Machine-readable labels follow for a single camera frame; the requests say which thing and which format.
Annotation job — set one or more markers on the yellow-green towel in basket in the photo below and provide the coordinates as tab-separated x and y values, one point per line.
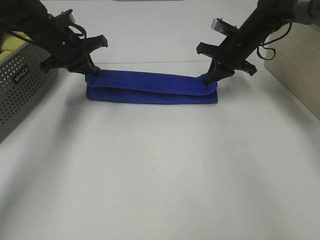
8	44

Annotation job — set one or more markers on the blue microfiber towel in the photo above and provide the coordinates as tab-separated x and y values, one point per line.
149	88

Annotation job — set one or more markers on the grey perforated laundry basket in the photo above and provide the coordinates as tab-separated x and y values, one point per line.
22	85

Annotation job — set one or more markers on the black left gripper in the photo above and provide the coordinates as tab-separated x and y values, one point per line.
69	47

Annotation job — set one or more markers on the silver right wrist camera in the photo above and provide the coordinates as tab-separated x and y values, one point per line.
223	27

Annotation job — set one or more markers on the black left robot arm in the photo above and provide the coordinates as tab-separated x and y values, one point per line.
27	16

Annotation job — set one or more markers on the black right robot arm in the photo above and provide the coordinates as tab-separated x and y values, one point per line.
270	15

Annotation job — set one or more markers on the beige storage bin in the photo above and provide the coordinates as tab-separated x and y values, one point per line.
297	64

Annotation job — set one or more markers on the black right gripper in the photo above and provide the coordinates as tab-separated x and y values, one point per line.
229	56

